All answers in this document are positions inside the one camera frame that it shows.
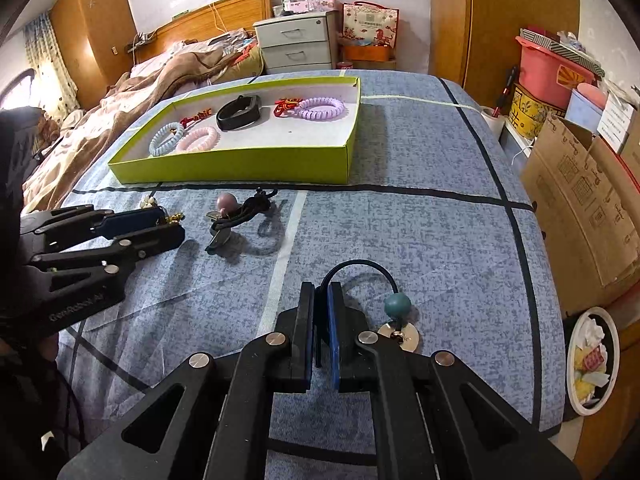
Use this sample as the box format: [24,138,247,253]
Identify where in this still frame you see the black tie with teal ball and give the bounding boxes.
[316,258,421,369]

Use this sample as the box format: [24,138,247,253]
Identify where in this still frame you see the light blue spiral hair tie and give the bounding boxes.
[147,120,188,157]

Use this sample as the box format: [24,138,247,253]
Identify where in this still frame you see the red knotted cord bracelet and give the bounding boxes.
[179,107,215,129]

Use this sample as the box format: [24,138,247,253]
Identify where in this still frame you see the pink spiral hair tie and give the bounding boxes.
[174,124,222,155]

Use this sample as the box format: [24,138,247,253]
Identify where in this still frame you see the black plastic bracelet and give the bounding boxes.
[214,93,265,132]

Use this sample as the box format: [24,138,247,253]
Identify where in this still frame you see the red beaded charm bracelet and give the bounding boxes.
[272,96,306,120]

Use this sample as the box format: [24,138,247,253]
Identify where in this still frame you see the purple spiral hair tie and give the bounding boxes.
[292,95,348,123]

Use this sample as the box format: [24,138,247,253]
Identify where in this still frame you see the person's left hand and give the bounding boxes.
[1,350,61,479]

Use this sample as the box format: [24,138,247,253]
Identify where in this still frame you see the floral window curtain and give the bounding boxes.
[23,12,80,124]

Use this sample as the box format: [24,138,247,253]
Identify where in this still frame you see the blue patterned tablecloth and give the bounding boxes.
[54,69,566,480]

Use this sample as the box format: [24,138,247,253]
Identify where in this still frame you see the brown fleece blanket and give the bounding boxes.
[23,46,264,214]

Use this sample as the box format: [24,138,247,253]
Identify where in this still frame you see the green shallow cardboard tray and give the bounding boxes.
[108,73,361,184]

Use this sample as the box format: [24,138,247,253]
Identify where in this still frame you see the corner wooden wardrobe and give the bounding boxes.
[50,0,137,110]

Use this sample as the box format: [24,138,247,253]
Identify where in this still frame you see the white round trash bin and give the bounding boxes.
[563,307,620,422]

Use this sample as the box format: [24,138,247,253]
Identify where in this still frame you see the wooden bed headboard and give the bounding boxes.
[134,0,272,63]

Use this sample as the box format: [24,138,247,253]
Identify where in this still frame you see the grey three-drawer nightstand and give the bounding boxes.
[254,11,338,74]

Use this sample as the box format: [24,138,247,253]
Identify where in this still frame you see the cola bottle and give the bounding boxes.
[336,61,354,70]

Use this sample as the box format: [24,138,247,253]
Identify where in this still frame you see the orange box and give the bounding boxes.
[342,44,394,63]

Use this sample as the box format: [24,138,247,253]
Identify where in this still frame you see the white paper roll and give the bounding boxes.
[480,106,506,140]

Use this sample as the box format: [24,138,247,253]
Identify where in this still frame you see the large brown cardboard box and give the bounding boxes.
[521,115,639,316]

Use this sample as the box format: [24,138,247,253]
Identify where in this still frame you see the red floral gift bag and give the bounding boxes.
[343,0,400,48]

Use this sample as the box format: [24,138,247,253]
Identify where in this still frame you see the yellow patterned tin box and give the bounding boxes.
[508,84,565,140]

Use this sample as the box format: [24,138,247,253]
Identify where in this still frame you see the pink plastic storage bin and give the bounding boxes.
[515,36,596,110]

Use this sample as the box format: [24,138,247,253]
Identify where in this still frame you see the light blue round box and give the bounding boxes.
[565,82,606,133]

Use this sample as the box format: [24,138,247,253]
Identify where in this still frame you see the large wooden wardrobe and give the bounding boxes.
[428,0,580,105]

